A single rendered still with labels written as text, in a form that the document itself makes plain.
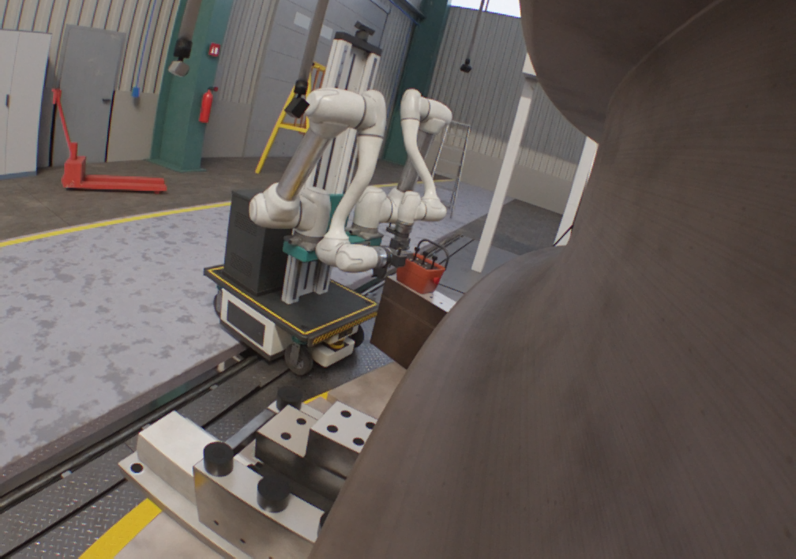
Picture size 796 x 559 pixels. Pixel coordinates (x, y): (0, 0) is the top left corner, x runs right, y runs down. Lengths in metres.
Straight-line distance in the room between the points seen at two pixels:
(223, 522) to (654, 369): 0.90
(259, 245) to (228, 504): 1.61
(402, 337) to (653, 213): 1.76
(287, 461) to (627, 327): 0.73
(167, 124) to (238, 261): 5.73
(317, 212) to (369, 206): 0.45
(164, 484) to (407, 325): 1.26
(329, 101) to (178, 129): 6.30
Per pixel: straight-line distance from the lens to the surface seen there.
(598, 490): 0.24
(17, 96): 6.31
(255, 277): 2.34
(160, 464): 1.27
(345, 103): 1.50
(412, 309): 1.91
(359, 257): 1.56
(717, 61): 0.27
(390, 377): 1.93
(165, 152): 7.94
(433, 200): 2.19
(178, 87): 7.79
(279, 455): 0.89
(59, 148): 7.16
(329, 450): 0.80
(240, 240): 2.40
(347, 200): 1.64
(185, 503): 1.25
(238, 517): 0.93
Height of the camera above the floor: 1.38
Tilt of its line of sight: 18 degrees down
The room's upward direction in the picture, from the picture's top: 14 degrees clockwise
